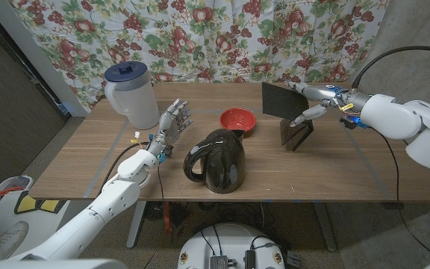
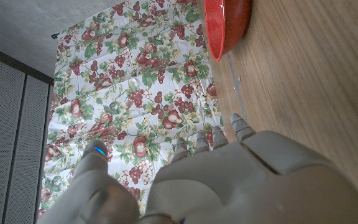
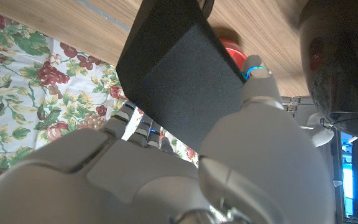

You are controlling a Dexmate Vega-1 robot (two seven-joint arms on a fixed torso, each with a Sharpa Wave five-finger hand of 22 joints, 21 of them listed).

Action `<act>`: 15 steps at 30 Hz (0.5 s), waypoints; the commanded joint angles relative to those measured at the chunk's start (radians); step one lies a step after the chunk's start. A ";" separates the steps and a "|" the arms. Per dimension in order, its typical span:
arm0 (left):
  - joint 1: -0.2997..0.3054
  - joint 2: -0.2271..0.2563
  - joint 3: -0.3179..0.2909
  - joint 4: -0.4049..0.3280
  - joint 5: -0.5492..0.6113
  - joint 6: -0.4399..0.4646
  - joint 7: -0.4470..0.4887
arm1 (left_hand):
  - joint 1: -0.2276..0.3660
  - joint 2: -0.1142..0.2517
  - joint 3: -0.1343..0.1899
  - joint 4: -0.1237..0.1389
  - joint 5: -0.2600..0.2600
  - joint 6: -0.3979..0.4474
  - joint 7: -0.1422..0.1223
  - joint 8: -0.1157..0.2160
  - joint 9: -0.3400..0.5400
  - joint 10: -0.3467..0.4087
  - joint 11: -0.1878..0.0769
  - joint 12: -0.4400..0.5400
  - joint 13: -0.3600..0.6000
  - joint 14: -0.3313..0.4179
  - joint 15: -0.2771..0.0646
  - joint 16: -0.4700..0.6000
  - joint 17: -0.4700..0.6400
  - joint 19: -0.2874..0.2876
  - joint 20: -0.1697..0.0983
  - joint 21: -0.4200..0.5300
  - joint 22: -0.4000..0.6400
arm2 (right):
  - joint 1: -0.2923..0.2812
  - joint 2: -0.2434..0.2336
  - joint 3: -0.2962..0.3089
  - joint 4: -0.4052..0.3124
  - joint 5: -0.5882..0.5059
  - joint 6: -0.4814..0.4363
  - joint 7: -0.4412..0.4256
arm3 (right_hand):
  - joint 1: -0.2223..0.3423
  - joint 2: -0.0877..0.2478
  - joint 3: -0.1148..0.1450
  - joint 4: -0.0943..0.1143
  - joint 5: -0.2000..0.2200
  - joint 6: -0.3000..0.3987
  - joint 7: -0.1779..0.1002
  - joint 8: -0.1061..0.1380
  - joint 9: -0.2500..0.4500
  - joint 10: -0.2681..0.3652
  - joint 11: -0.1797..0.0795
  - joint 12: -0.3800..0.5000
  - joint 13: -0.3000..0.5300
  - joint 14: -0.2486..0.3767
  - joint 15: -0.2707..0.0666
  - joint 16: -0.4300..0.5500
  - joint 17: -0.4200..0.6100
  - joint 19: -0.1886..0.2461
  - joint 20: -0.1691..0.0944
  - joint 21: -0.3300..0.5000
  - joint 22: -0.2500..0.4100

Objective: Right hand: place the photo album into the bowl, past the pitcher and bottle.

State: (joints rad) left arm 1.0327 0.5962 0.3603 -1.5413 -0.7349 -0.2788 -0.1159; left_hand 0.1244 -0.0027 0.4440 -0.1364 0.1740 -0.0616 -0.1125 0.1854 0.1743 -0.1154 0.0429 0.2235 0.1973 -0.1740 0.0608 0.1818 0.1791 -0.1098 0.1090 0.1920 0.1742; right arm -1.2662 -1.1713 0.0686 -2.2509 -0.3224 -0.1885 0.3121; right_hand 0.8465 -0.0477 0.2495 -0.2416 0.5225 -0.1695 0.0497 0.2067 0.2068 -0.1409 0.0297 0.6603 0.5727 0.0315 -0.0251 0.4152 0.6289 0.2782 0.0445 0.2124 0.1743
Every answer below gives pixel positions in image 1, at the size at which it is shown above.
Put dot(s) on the floral backdrop cloth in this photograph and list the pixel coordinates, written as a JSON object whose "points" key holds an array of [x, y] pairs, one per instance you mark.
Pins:
{"points": [[215, 37]]}

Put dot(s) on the dark grey door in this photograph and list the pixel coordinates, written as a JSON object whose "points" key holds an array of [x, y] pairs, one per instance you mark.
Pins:
{"points": [[6, 123]]}

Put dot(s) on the white shoe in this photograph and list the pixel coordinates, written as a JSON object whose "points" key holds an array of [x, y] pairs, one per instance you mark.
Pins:
{"points": [[9, 237]]}

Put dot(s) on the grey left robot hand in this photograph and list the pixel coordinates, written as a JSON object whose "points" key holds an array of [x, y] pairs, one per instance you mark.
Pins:
{"points": [[170, 125]]}

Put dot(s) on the yellow black patterned bag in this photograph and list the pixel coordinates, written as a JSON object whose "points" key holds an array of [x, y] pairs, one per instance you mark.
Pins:
{"points": [[28, 203]]}

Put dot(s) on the white bin with orange item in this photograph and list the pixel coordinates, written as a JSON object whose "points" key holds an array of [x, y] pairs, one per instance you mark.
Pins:
{"points": [[7, 185]]}

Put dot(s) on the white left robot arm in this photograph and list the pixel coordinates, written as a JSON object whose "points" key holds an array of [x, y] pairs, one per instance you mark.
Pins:
{"points": [[103, 205]]}

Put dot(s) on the translucent pitcher with blue lid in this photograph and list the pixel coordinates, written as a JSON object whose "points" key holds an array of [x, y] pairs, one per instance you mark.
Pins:
{"points": [[133, 93]]}

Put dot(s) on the red bowl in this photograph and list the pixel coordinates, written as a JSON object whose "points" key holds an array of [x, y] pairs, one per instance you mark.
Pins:
{"points": [[237, 117]]}

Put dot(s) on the grey electronics box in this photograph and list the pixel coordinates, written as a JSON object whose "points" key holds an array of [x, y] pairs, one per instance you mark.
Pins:
{"points": [[218, 262]]}

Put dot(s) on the black fan under table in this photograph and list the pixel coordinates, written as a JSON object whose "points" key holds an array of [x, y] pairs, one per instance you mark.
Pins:
{"points": [[154, 211]]}

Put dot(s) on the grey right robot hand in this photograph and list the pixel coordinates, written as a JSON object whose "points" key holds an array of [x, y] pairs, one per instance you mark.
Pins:
{"points": [[325, 93]]}

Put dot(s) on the glossy black kettle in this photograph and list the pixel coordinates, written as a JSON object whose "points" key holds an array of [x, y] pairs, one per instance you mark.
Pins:
{"points": [[222, 164]]}

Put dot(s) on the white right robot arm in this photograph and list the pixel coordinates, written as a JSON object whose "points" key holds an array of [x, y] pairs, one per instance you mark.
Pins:
{"points": [[398, 116]]}

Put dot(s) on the white table leg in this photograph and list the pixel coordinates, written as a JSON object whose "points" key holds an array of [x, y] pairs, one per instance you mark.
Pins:
{"points": [[137, 224]]}

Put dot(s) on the white door frame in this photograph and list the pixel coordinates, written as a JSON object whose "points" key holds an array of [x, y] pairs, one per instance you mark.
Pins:
{"points": [[32, 52]]}

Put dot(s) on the black adapter box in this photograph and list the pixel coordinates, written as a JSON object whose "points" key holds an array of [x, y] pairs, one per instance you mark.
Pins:
{"points": [[249, 258]]}

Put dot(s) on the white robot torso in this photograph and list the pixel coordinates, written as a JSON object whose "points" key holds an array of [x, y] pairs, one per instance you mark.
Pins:
{"points": [[230, 239]]}

